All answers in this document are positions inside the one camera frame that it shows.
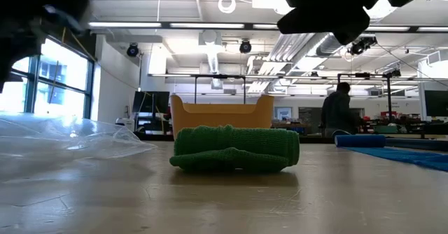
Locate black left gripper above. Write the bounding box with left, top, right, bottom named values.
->
left=0, top=0, right=90, bottom=91

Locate clear plastic zip bag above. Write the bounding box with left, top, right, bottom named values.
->
left=0, top=116, right=158, bottom=182

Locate green elastic bandage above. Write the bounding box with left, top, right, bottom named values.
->
left=169, top=124, right=301, bottom=174

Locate blue elastic bandage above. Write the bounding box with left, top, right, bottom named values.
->
left=334, top=130, right=448, bottom=173

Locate large window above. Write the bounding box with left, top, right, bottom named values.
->
left=0, top=34, right=95, bottom=121

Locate person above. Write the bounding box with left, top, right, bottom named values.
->
left=321, top=82, right=363, bottom=138

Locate long ceiling light strip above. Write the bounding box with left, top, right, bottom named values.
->
left=87, top=20, right=448, bottom=32

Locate cluttered background workbench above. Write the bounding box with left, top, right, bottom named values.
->
left=271, top=109, right=448, bottom=137

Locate black monitor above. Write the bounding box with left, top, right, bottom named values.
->
left=132, top=90, right=171, bottom=114
left=423, top=89, right=448, bottom=118

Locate yellow plastic bin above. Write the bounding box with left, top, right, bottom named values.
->
left=170, top=94, right=275, bottom=141

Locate white box device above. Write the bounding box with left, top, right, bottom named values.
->
left=116, top=117, right=136, bottom=135

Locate white coiled ceiling cable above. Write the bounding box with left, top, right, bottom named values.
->
left=218, top=0, right=237, bottom=14

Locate black aluminium table frame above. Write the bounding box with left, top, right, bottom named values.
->
left=136, top=131, right=448, bottom=153

